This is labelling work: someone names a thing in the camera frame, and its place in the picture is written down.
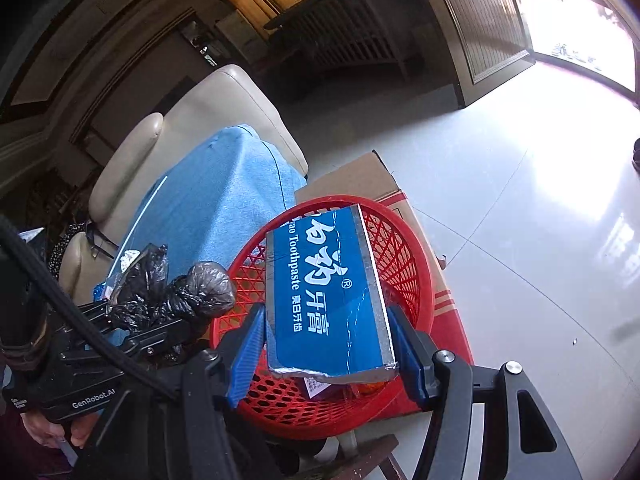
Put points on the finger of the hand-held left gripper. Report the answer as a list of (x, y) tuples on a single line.
[(160, 336), (95, 314)]

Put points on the person's left hand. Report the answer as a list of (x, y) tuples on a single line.
[(55, 432)]

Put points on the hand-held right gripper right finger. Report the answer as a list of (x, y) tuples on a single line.
[(407, 360)]

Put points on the dark wooden stool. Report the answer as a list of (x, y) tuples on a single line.
[(365, 460)]

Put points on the thin white stick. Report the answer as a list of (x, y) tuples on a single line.
[(145, 212)]

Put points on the red plastic mesh basket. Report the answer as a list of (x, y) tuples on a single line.
[(250, 270)]

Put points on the blue toothpaste box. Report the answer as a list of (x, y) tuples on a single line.
[(325, 300)]

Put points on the blue tablecloth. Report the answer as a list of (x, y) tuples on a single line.
[(220, 195)]

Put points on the large printed cardboard box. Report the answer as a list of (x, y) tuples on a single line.
[(440, 310)]

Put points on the black plastic bag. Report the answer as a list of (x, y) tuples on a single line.
[(200, 285)]

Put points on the blue foil packet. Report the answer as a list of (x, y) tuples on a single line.
[(127, 260)]

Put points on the wooden slatted door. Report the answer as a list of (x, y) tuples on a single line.
[(480, 20)]

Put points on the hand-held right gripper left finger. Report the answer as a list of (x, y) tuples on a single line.
[(245, 360)]

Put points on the cream leather sofa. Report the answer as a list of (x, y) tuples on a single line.
[(225, 95)]

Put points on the grey wooden crib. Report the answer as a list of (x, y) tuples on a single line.
[(345, 25)]

